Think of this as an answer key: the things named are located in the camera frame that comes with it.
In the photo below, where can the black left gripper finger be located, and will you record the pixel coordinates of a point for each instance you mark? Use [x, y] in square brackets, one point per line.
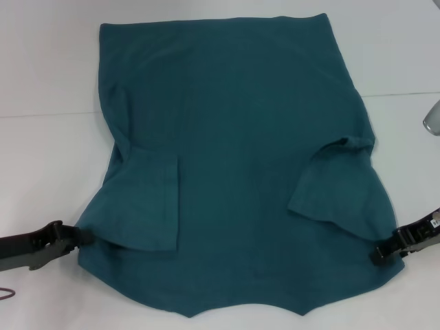
[80, 239]

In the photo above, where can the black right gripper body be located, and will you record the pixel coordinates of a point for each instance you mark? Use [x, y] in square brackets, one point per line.
[423, 235]

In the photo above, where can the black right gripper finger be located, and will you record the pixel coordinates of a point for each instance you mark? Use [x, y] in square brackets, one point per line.
[385, 252]

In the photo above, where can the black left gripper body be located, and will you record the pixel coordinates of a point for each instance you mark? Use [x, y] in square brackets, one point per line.
[31, 251]

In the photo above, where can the teal blue t-shirt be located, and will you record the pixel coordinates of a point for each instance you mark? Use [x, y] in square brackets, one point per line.
[233, 137]

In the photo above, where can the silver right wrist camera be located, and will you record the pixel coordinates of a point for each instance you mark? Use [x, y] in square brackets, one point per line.
[434, 118]

